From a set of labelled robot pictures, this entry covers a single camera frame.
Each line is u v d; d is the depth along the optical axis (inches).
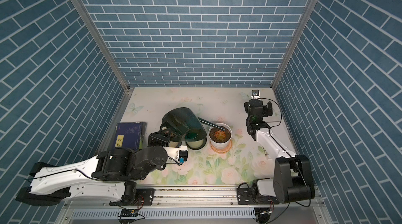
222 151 34.9
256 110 25.3
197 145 34.7
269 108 30.3
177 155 20.5
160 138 20.4
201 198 29.6
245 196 29.1
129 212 28.3
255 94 29.0
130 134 34.8
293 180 16.7
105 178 15.5
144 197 29.0
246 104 32.3
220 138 32.8
